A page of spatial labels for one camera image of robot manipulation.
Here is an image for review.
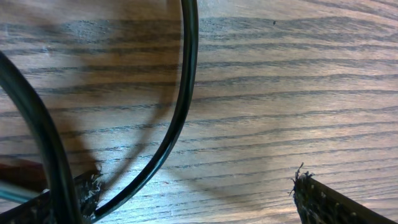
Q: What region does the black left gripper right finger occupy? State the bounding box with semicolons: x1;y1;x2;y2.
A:
290;169;395;224

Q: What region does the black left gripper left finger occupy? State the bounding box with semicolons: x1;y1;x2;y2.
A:
1;171;101;224

